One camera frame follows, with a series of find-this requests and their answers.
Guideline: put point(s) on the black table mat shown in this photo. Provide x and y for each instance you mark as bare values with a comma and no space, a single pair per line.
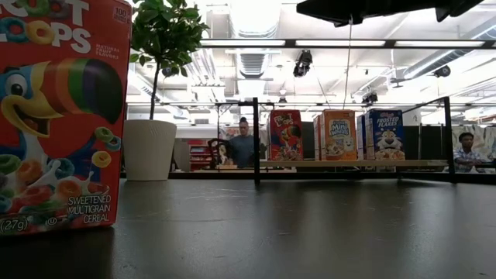
271,232

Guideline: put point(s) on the overhead black light bar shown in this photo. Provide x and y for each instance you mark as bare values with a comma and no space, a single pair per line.
248,42

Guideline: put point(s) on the red Froot Loops cereal box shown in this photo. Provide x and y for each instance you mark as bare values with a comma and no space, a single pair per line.
62,155
286,135

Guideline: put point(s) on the red shelving unit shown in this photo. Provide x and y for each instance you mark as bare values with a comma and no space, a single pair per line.
199,153

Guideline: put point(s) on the black room divider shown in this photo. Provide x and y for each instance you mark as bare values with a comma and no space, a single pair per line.
426,141

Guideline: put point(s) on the wooden shelf with black frame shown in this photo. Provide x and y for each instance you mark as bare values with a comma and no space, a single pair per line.
348,164

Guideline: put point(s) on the green leafy plant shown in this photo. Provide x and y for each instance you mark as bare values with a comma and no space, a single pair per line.
166,31

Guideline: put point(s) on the black chair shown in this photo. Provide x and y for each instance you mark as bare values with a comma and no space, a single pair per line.
217,145

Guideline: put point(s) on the black metal rig frame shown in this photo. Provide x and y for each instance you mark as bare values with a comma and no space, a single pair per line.
217,175

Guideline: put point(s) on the person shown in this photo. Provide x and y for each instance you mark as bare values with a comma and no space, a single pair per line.
243,147
467,157

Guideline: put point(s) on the leaf patterned room divider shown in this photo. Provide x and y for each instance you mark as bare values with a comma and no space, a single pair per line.
488,135

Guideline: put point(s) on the blue Frosted Flakes cereal box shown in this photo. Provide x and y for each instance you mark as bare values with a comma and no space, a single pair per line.
385,135

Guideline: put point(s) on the black ceiling camera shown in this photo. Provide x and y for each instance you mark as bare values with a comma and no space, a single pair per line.
303,64
370,97
442,71

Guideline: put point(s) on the orange Mini Wheats cereal box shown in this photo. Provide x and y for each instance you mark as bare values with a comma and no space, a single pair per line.
339,135

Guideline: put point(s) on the white ribbed plant pot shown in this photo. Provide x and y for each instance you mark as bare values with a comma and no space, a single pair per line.
149,151

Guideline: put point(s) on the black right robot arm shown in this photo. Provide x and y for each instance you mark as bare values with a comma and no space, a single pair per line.
387,7

